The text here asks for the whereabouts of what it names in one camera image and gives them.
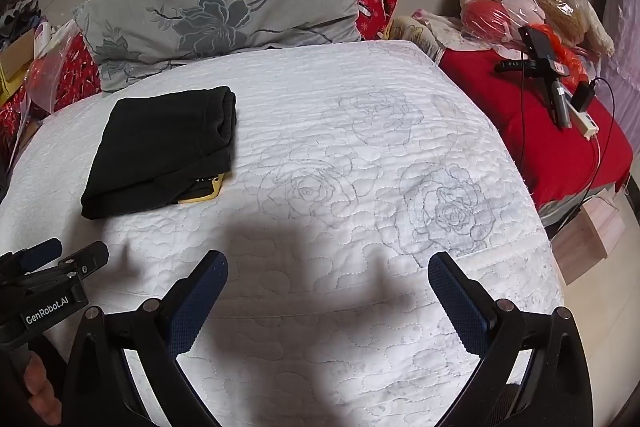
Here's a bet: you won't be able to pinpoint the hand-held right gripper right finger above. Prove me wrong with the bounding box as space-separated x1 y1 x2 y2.
427 251 593 427

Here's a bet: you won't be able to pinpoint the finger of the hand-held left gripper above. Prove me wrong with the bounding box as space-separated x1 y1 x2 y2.
0 238 64 279
59 241 110 281

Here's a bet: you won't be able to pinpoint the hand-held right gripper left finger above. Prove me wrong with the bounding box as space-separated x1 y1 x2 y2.
62 249 230 427

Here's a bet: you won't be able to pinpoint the black pants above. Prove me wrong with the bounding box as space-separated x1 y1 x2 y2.
80 86 238 221

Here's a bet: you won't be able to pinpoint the person's left hand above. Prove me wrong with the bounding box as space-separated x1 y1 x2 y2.
22 352 64 427

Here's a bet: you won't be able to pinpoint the pink wooden box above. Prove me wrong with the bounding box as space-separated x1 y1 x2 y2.
550 197 626 286

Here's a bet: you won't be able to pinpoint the clear plastic bag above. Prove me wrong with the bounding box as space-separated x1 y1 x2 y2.
27 19 82 114

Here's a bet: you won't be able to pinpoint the cardboard box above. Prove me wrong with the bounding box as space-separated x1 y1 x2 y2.
0 24 37 105

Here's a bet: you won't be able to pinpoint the red bed sheet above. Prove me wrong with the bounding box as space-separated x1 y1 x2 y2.
437 42 632 219

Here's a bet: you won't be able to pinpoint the white quilted bed cover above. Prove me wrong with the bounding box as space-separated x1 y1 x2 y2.
0 39 568 427

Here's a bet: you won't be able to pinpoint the white power strip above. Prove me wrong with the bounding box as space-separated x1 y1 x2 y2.
566 102 599 138

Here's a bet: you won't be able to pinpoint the black and white patterned cloth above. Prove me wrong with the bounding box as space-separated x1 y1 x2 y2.
0 0 45 42

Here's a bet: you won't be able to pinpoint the black charger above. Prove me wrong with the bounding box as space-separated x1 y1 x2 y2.
571 81 597 114

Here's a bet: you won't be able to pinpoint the black handheld device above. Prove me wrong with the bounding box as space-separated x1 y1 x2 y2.
495 24 573 130

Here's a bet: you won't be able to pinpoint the orange plastic bag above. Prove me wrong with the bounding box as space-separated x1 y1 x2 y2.
530 22 592 80

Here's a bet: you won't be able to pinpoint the cream floral cloth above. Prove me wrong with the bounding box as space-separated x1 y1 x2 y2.
389 8 501 64

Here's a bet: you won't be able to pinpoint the lilac curtain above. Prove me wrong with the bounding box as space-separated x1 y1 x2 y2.
601 0 640 150

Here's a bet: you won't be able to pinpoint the black cable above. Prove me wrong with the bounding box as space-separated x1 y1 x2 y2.
514 69 626 195

